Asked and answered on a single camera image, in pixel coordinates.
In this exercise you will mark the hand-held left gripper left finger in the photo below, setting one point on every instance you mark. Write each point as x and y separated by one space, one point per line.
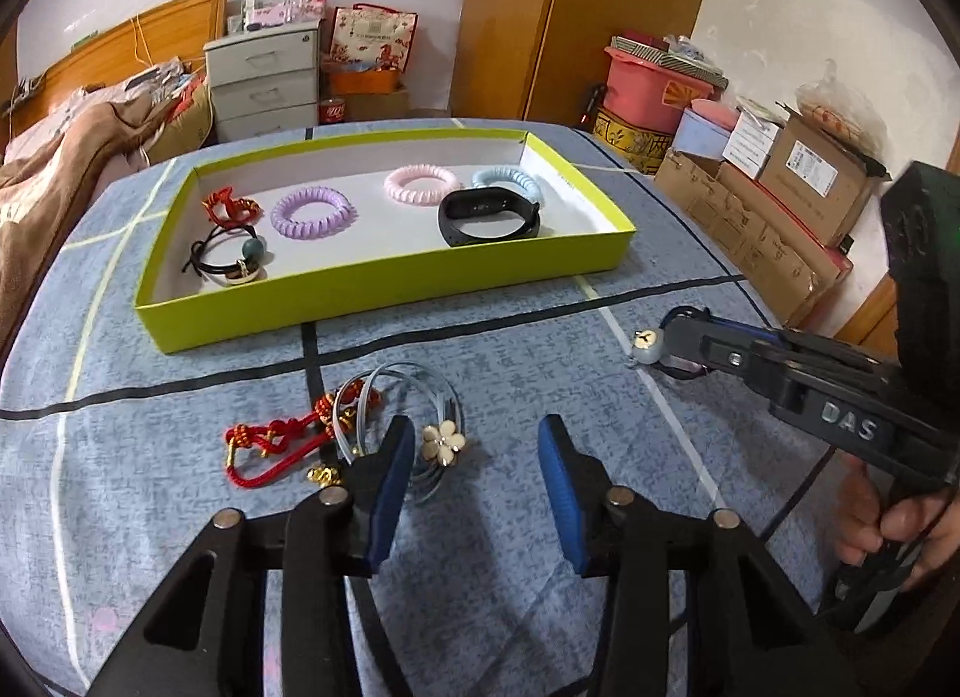
390 487

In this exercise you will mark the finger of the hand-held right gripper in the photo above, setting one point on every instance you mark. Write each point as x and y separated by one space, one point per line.
720 355
731 324

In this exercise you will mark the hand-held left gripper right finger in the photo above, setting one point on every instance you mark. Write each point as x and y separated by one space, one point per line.
559 487

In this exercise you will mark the green cardboard box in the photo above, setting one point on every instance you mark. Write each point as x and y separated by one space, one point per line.
375 299

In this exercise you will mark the black fitness band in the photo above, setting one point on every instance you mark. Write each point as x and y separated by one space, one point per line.
450 228

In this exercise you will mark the person's right hand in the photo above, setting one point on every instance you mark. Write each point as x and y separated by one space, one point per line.
855 517

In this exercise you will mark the large flat cardboard box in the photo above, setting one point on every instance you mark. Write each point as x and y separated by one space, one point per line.
750 247

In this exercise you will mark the labelled cardboard box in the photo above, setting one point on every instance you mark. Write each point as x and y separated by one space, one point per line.
817 172

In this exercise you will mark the white carton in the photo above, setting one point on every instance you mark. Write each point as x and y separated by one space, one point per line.
750 142

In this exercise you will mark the round box pink lid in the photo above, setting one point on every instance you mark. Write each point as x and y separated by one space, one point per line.
701 134

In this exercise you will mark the yellow patterned tin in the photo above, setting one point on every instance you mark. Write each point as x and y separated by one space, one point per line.
630 138

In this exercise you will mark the pink plastic bin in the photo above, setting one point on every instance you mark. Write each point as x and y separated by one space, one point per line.
637 97

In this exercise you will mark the striped flat box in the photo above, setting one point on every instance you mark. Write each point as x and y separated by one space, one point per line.
667 59

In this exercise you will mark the wide wooden wardrobe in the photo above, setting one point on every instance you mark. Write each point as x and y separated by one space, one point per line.
600 14

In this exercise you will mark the red drink can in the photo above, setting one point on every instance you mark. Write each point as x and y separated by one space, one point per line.
334 112

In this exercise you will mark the small cardboard box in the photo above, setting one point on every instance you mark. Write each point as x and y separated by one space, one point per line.
379 104

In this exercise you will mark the orange box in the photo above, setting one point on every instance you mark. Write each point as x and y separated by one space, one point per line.
364 82

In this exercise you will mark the grey drawer nightstand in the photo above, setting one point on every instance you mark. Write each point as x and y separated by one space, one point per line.
262 89

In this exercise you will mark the tan pillow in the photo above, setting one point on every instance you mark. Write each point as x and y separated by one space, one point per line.
187 119

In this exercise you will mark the red gift bag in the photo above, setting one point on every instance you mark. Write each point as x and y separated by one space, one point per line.
375 40

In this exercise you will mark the brown floral blanket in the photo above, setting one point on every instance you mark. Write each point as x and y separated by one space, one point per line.
45 179

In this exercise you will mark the pink patterned box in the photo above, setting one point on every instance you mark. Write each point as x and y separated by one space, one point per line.
289 12

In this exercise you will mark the wooden headboard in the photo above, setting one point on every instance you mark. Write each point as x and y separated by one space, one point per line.
172 29

